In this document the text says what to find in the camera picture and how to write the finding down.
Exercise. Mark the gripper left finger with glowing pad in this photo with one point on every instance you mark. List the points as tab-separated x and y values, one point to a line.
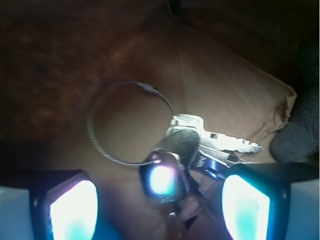
48	205

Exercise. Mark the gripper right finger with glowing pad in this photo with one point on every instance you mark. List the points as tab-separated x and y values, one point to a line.
272	201

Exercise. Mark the silver keys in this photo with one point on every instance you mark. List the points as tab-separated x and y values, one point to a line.
165	173

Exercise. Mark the grey stuffed toy animal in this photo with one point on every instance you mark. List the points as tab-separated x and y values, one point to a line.
300	138

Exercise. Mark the brown paper bag liner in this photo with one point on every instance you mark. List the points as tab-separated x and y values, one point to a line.
233	62

